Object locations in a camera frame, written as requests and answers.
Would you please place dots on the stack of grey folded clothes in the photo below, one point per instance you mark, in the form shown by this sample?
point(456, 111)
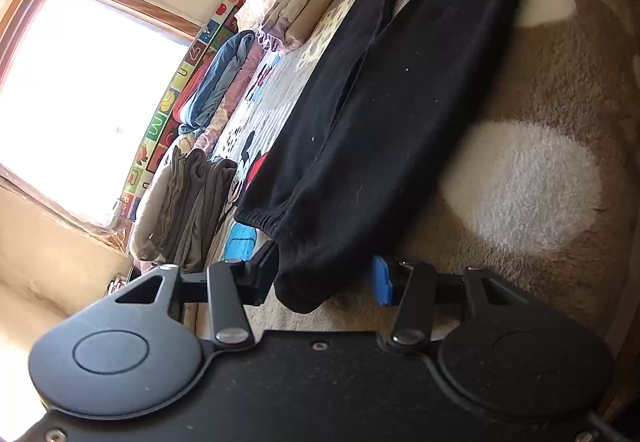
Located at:
point(190, 207)

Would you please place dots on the red striped quilt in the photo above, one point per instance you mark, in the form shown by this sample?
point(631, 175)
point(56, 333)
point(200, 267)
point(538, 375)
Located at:
point(189, 96)

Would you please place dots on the window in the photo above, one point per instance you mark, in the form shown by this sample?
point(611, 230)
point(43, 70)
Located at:
point(85, 96)

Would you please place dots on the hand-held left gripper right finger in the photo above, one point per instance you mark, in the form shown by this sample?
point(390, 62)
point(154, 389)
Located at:
point(382, 282)

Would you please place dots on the colourful alphabet foam mat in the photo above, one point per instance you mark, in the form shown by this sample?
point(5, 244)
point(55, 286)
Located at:
point(157, 126)

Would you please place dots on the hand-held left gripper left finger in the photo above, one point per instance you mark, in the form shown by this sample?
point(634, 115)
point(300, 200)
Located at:
point(260, 277)

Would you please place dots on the printed cartoon blanket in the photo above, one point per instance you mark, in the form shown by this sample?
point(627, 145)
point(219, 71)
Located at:
point(525, 182)

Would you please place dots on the black pants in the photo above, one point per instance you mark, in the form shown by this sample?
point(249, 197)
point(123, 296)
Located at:
point(400, 96)

